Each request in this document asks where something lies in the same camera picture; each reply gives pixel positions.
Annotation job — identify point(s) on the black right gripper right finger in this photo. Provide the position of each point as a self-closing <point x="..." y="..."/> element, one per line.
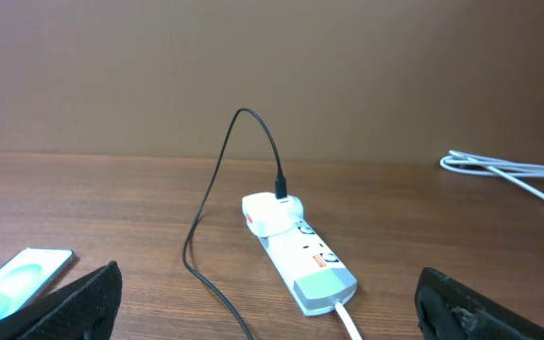
<point x="448" y="310"/>

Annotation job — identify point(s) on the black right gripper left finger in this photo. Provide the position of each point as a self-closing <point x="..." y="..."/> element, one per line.
<point x="83" y="309"/>

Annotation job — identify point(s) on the white grey power strip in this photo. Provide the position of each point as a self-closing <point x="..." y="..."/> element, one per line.
<point x="312" y="272"/>

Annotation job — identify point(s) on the blue screen Galaxy smartphone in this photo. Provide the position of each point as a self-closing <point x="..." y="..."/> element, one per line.
<point x="27" y="274"/>

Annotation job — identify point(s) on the white USB charger plug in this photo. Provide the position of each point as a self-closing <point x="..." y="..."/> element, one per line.
<point x="267" y="215"/>

